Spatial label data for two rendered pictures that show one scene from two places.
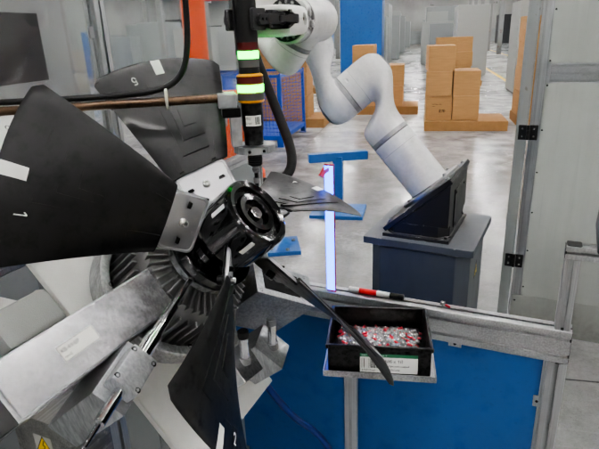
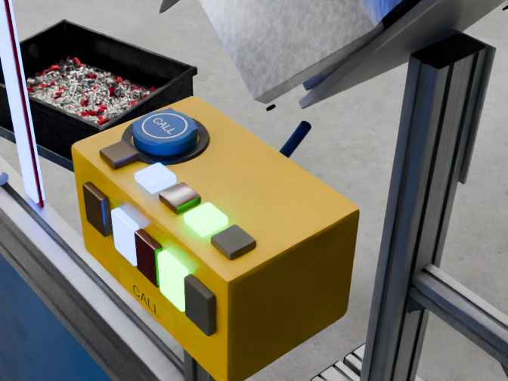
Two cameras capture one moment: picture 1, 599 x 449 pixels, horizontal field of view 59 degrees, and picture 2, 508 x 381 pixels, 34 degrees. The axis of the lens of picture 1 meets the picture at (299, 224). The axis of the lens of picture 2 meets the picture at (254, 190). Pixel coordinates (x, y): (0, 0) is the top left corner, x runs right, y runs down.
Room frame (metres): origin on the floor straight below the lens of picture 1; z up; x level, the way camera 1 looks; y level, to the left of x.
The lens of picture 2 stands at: (1.68, 0.37, 1.37)
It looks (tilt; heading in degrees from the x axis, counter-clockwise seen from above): 38 degrees down; 204
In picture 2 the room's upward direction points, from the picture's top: 2 degrees clockwise
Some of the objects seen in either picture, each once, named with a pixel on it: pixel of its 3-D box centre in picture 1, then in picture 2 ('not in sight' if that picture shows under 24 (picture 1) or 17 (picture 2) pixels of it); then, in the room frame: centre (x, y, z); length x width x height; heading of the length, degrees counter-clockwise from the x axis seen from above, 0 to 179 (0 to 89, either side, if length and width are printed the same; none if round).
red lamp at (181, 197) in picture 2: not in sight; (180, 197); (1.37, 0.19, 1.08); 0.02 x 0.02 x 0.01; 65
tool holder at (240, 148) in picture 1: (246, 122); not in sight; (0.88, 0.08, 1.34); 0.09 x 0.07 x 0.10; 100
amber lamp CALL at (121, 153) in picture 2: not in sight; (119, 154); (1.35, 0.13, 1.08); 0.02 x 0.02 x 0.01; 65
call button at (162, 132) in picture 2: not in sight; (165, 134); (1.32, 0.15, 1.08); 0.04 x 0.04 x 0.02
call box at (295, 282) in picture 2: not in sight; (209, 237); (1.34, 0.19, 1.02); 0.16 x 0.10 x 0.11; 65
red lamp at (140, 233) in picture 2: not in sight; (149, 258); (1.39, 0.18, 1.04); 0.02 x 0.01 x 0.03; 65
